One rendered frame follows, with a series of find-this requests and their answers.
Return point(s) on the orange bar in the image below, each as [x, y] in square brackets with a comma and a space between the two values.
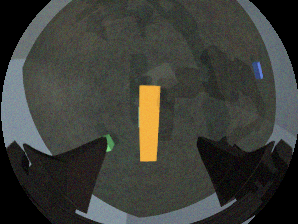
[149, 117]

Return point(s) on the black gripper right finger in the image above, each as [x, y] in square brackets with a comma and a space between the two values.
[229, 168]

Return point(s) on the blue rectangular block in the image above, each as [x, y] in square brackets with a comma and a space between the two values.
[257, 70]

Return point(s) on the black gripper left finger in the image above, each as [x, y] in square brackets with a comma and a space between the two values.
[74, 172]

